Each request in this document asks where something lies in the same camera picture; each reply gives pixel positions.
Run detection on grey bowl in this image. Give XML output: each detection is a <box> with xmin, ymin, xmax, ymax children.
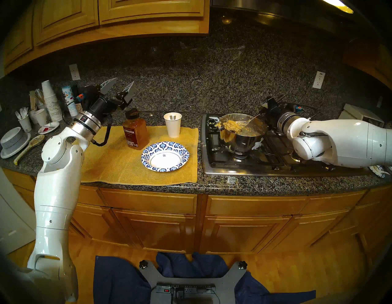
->
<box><xmin>0</xmin><ymin>127</ymin><xmax>26</xmax><ymax>150</ymax></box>

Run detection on yellow cloth mat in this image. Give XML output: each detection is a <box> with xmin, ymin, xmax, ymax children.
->
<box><xmin>80</xmin><ymin>125</ymin><xmax>199</xmax><ymax>186</ymax></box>

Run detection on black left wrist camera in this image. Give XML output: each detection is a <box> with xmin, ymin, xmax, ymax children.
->
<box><xmin>78</xmin><ymin>86</ymin><xmax>97</xmax><ymax>111</ymax></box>

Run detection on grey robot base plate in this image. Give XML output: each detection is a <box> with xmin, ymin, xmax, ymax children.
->
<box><xmin>139</xmin><ymin>260</ymin><xmax>248</xmax><ymax>304</ymax></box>

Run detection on metal serving spoon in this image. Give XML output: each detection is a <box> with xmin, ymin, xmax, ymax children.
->
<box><xmin>221</xmin><ymin>114</ymin><xmax>261</xmax><ymax>131</ymax></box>

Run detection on bundle of stirrers and utensils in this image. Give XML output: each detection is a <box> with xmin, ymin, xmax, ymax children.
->
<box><xmin>29</xmin><ymin>89</ymin><xmax>46</xmax><ymax>111</ymax></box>

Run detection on amber cinnamon bottle black cap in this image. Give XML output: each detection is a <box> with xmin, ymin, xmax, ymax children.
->
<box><xmin>122</xmin><ymin>108</ymin><xmax>150</xmax><ymax>150</ymax></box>

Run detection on wooden base cabinets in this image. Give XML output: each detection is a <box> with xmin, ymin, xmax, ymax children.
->
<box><xmin>0</xmin><ymin>167</ymin><xmax>392</xmax><ymax>264</ymax></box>

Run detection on blue white carton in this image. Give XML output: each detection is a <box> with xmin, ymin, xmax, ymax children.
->
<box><xmin>61</xmin><ymin>85</ymin><xmax>79</xmax><ymax>117</ymax></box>

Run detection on stainless steel pot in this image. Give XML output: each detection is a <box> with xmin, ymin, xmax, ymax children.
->
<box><xmin>208</xmin><ymin>113</ymin><xmax>268</xmax><ymax>155</ymax></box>

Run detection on white appliance front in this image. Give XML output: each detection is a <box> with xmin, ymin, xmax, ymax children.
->
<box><xmin>0</xmin><ymin>172</ymin><xmax>36</xmax><ymax>255</ymax></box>

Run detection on range hood lamp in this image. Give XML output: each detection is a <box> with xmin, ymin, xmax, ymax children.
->
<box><xmin>322</xmin><ymin>0</ymin><xmax>354</xmax><ymax>14</ymax></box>

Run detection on wide wooden wall cabinets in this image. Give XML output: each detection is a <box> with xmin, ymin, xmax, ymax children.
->
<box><xmin>0</xmin><ymin>0</ymin><xmax>210</xmax><ymax>77</ymax></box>

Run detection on white countertop appliance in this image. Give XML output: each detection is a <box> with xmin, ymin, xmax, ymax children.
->
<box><xmin>338</xmin><ymin>104</ymin><xmax>385</xmax><ymax>127</ymax></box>

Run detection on blue patterned paper bowl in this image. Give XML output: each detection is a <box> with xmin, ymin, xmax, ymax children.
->
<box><xmin>141</xmin><ymin>141</ymin><xmax>190</xmax><ymax>172</ymax></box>

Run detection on dark blue blanket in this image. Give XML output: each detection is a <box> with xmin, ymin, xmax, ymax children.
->
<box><xmin>93</xmin><ymin>251</ymin><xmax>316</xmax><ymax>304</ymax></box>

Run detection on wooden spoon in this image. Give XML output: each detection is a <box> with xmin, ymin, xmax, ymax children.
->
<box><xmin>13</xmin><ymin>134</ymin><xmax>45</xmax><ymax>166</ymax></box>

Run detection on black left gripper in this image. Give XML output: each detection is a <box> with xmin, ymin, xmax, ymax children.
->
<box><xmin>90</xmin><ymin>78</ymin><xmax>135</xmax><ymax>121</ymax></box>

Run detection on steel gas cooktop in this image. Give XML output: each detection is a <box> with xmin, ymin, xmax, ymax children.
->
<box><xmin>201</xmin><ymin>113</ymin><xmax>372</xmax><ymax>177</ymax></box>

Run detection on small white plate red scrap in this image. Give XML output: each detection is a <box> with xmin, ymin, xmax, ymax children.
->
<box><xmin>38</xmin><ymin>122</ymin><xmax>60</xmax><ymax>135</ymax></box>

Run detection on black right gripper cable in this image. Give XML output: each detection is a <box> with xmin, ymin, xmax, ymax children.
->
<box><xmin>280</xmin><ymin>102</ymin><xmax>319</xmax><ymax>118</ymax></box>

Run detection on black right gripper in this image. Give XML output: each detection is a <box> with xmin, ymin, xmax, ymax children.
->
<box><xmin>261</xmin><ymin>97</ymin><xmax>285</xmax><ymax>130</ymax></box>

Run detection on large cooked oatmeal batch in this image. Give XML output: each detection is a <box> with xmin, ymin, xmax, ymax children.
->
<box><xmin>236</xmin><ymin>122</ymin><xmax>265</xmax><ymax>137</ymax></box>

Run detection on stack of white paper cups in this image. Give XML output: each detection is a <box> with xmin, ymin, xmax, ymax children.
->
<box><xmin>41</xmin><ymin>80</ymin><xmax>64</xmax><ymax>122</ymax></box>

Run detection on dark steel range hood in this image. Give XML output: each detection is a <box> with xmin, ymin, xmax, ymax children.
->
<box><xmin>211</xmin><ymin>0</ymin><xmax>377</xmax><ymax>37</ymax></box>

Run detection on blue patterned paper plate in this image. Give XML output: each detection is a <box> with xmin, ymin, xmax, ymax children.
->
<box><xmin>367</xmin><ymin>165</ymin><xmax>391</xmax><ymax>178</ymax></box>

